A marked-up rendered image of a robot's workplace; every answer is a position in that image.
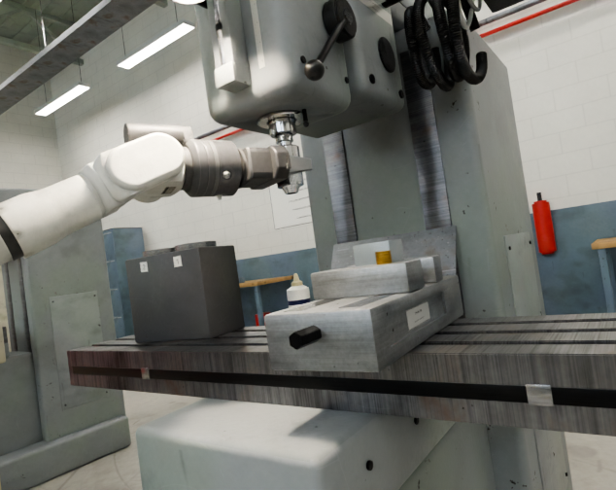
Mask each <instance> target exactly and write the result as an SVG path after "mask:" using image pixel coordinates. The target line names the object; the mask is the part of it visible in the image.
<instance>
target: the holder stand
mask: <svg viewBox="0 0 616 490"><path fill-rule="evenodd" d="M142 254H143V258H137V259H132V260H126V261H125V266H126V274H127V281H128V289H129V296H130V304H131V312H132V320H133V328H134V334H135V341H136V342H156V341H174V340H193V339H211V338H214V337H217V336H220V335H223V334H226V333H231V332H234V331H237V330H240V329H243V328H245V322H244V315H243V308H242V300H241V294H240V286H239V279H238V272H237V264H236V258H235V251H234V246H233V245H226V246H217V242H216V241H202V242H193V243H187V244H181V245H176V246H174V247H173V248H163V249H156V250H150V251H145V252H142Z"/></svg>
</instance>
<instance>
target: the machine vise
mask: <svg viewBox="0 0 616 490"><path fill-rule="evenodd" d="M404 260H405V261H410V260H421V264H422V271H423V277H424V283H425V285H424V287H423V288H421V289H418V290H415V291H413V292H410V293H403V294H389V295H377V296H367V297H342V298H330V299H319V300H314V301H311V302H307V303H304V304H300V305H298V306H294V307H291V308H287V309H284V310H280V311H277V312H273V313H270V314H266V315H265V316H264V322H265V329H266V336H267V343H268V351H269V358H270V365H271V368H272V369H274V370H315V371H360V372H379V371H381V370H382V369H383V368H385V367H387V366H388V365H390V364H391V363H393V362H394V361H396V360H397V359H399V358H400V357H402V356H403V355H405V354H406V353H407V352H409V351H410V350H412V349H413V348H415V347H416V346H418V345H419V344H421V343H422V342H424V341H425V340H427V339H428V338H430V337H431V336H433V335H434V334H435V333H437V332H439V331H440V330H442V329H443V328H445V327H446V326H448V325H449V324H451V323H452V322H454V321H455V320H457V319H458V318H459V317H461V315H463V309H462V296H461V290H460V283H459V277H458V275H447V276H443V275H442V268H441V262H440V257H439V255H435V256H426V257H418V258H411V259H404ZM313 325H314V326H316V327H318V328H320V329H321V334H322V338H320V339H319V340H318V341H317V342H314V343H312V344H310V345H307V346H305V347H303V348H300V349H298V350H296V349H294V348H293V347H291V346H290V340H289V337H290V335H291V334H292V333H294V332H297V331H300V330H302V329H305V328H308V327H310V326H313Z"/></svg>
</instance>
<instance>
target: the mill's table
mask: <svg viewBox="0 0 616 490"><path fill-rule="evenodd" d="M67 357H68V366H69V373H70V381H71V385H74V386H85V387H95V388H105V389H116V390H125V391H136V392H147V393H157V394H167V395H177V396H188V397H198V398H208V399H219V400H229V401H239V402H249V403H270V404H279V405H290V406H300V407H311V408H320V409H331V410H342V411H352V412H362V413H372V414H383V415H393V416H403V417H414V418H424V419H434V420H445V421H455V422H465V423H475V424H486V425H496V426H506V427H517V428H527V429H537V430H547V431H558V432H569V433H578V434H589V435H599V436H610V437H616V313H591V314H565V315H540V316H514V317H489V318H463V319H457V320H455V321H454V322H452V323H451V324H449V325H448V326H446V327H445V328H443V329H442V330H440V331H439V332H437V333H435V334H434V335H433V336H431V337H430V338H428V339H427V340H425V341H424V342H422V343H421V344H419V345H418V346H416V347H415V348H413V349H412V350H410V351H409V352H407V353H406V354H405V355H403V356H402V357H400V358H399V359H397V360H396V361H394V362H393V363H391V364H390V365H388V366H387V367H385V368H383V369H382V370H381V371H379V372H360V371H315V370H274V369H272V368H271V365H270V358H269V351H268V343H267V336H266V329H265V326H258V327H245V328H243V329H240V330H237V331H234V332H229V333H226V334H223V335H220V336H217V337H214V338H211V339H193V340H174V341H156V342H136V341H135V335H129V336H125V337H121V338H117V339H116V340H108V341H104V342H100V343H96V344H92V346H85V347H80V348H76V349H72V350H68V351H67Z"/></svg>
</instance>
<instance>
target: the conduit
mask: <svg viewBox="0 0 616 490"><path fill-rule="evenodd" d="M400 1H402V0H387V1H385V2H383V3H382V6H383V7H385V8H388V7H389V6H392V5H394V4H396V3H398V2H400ZM426 2H428V3H429V5H430V6H431V8H432V12H433V17H434V21H435V25H436V30H437V34H438V36H439V41H440V43H441V44H440V45H441V48H442V49H441V50H442V51H443V60H444V61H443V62H444V73H443V71H442V70H441V57H440V51H439V48H438V47H434V48H432V47H431V46H430V43H429V39H428V35H427V32H428V31H429V30H430V25H429V23H428V20H427V19H426V17H425V5H426ZM459 3H460V2H459V0H415V2H414V5H413V6H410V7H407V9H406V10H405V12H404V29H405V36H406V41H407V42H406V43H407V45H408V46H407V47H408V51H409V55H410V56H409V57H410V60H411V61H410V62H411V64H412V65H411V66H412V70H413V73H414V76H415V79H416V81H417V83H418V84H419V86H420V87H421V88H423V89H432V88H434V87H435V86H436V85H438V86H439V88H440V89H442V90H443V91H446V92H447V91H450V90H452V88H453V87H454V85H455V82H457V83H459V82H462V81H463V80H466V81H467V82H468V83H469V84H471V85H478V84H480V83H482V82H483V80H484V79H485V77H486V74H487V69H488V60H487V53H486V52H479V53H478V54H476V71H475V72H474V71H473V69H472V68H471V66H470V64H469V57H470V48H469V41H468V40H469V39H468V34H467V30H466V29H463V28H462V26H461V22H460V6H459ZM461 4H462V10H463V12H464V14H465V18H466V20H467V19H468V14H469V9H470V8H471V7H470V5H469V4H468V2H467V0H461ZM444 7H445V8H446V9H447V15H448V16H446V12H445V8H444ZM477 19H478V18H477V16H476V14H475V11H473V18H472V22H471V24H470V26H469V30H470V32H472V31H474V30H476V29H478V28H480V26H479V25H480V24H479V22H478V20H477ZM448 21H449V22H448ZM420 50H421V53H420ZM420 54H421V55H422V57H423V59H424V61H425V64H426V66H427V68H428V71H429V73H430V74H429V77H428V76H427V74H426V71H425V69H424V66H423V62H422V60H421V56H420Z"/></svg>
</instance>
